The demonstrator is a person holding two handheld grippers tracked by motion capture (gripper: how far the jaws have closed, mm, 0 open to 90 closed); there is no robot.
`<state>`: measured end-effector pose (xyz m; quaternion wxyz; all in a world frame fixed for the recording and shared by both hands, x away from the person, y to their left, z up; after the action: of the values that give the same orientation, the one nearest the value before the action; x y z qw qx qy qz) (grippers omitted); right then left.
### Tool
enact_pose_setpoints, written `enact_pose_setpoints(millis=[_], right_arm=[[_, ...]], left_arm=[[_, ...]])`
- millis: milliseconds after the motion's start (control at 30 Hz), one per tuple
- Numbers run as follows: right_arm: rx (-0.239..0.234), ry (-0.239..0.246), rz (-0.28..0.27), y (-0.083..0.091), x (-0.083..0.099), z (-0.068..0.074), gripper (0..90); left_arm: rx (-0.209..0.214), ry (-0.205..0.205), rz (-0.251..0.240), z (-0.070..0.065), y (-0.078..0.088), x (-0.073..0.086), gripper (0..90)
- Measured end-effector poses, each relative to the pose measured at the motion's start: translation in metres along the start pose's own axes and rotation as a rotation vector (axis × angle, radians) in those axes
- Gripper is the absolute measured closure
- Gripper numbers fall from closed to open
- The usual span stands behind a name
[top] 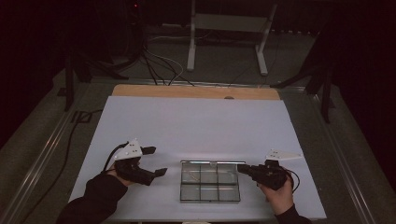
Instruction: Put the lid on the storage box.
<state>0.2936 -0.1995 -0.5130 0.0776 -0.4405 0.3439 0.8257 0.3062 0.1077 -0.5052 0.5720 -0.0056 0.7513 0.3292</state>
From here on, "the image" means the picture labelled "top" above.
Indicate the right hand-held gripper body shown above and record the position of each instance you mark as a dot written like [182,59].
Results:
[271,175]

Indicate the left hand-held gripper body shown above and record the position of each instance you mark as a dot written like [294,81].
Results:
[130,152]

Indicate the clear plastic compartment box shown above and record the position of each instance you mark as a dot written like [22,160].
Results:
[229,193]

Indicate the person's right hand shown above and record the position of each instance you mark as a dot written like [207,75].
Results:
[280,199]

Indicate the person's left hand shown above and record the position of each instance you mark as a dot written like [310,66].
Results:
[111,172]

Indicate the black tripod stand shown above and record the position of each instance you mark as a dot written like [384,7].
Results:
[69,81]
[325,93]

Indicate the white metal stand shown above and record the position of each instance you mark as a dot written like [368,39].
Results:
[230,22]

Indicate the metal floor rail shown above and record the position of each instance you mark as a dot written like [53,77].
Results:
[342,161]
[40,161]

